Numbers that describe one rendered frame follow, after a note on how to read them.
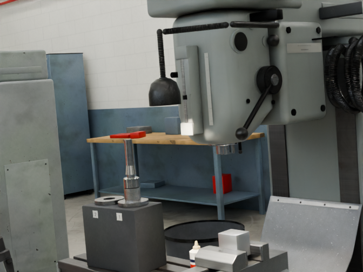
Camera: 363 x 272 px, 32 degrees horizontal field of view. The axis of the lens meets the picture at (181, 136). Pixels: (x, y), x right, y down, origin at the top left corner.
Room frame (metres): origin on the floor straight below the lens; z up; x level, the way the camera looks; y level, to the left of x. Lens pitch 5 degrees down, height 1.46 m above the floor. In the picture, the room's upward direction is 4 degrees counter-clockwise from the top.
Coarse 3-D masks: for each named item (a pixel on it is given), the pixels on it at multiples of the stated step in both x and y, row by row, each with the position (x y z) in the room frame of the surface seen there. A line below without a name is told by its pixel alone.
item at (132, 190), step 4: (124, 184) 1.82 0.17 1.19; (128, 184) 1.81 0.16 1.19; (132, 184) 1.81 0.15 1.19; (136, 184) 1.81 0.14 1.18; (124, 188) 1.82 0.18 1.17; (128, 188) 1.81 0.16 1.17; (132, 188) 1.81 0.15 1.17; (136, 188) 1.81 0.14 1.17; (124, 192) 1.83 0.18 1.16; (128, 192) 1.81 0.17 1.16; (132, 192) 1.81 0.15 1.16; (136, 192) 1.81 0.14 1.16; (128, 196) 1.81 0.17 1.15; (132, 196) 1.81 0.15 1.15; (136, 196) 1.81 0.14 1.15; (140, 196) 1.83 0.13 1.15; (128, 200) 1.81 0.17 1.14; (132, 200) 1.81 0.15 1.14; (136, 200) 1.81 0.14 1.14
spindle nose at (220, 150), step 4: (216, 148) 1.58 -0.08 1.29; (220, 148) 1.57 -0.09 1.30; (224, 148) 1.56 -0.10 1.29; (228, 148) 1.57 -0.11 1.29; (232, 148) 1.57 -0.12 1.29; (216, 152) 1.58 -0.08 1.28; (220, 152) 1.57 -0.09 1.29; (224, 152) 1.56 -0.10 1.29; (228, 152) 1.57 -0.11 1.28; (232, 152) 1.57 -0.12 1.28
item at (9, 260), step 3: (9, 258) 1.76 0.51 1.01; (3, 261) 1.74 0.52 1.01; (6, 261) 1.75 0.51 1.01; (9, 261) 1.75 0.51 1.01; (3, 264) 1.74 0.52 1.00; (6, 264) 1.74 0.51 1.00; (9, 264) 1.75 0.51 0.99; (12, 264) 1.76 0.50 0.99; (6, 267) 1.74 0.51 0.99; (9, 267) 1.75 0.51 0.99; (12, 267) 1.76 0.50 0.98; (6, 270) 1.74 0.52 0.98; (9, 270) 1.75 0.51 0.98; (12, 270) 1.76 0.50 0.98
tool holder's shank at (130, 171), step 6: (126, 144) 1.82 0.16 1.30; (126, 150) 1.82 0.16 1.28; (132, 150) 1.83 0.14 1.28; (126, 156) 1.82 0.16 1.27; (132, 156) 1.83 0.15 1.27; (126, 162) 1.82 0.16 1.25; (132, 162) 1.82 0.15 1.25; (126, 168) 1.82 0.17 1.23; (132, 168) 1.82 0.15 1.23; (126, 174) 1.82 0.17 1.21; (132, 174) 1.82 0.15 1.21
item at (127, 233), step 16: (96, 208) 1.85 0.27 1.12; (112, 208) 1.81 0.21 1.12; (128, 208) 1.78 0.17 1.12; (144, 208) 1.78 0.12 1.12; (160, 208) 1.83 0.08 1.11; (96, 224) 1.85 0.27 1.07; (112, 224) 1.81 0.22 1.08; (128, 224) 1.77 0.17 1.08; (144, 224) 1.78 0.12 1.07; (160, 224) 1.83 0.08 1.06; (96, 240) 1.85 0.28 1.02; (112, 240) 1.81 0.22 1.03; (128, 240) 1.77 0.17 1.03; (144, 240) 1.77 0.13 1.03; (160, 240) 1.82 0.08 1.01; (96, 256) 1.86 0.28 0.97; (112, 256) 1.81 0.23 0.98; (128, 256) 1.77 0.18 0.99; (144, 256) 1.77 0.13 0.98; (160, 256) 1.82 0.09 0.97
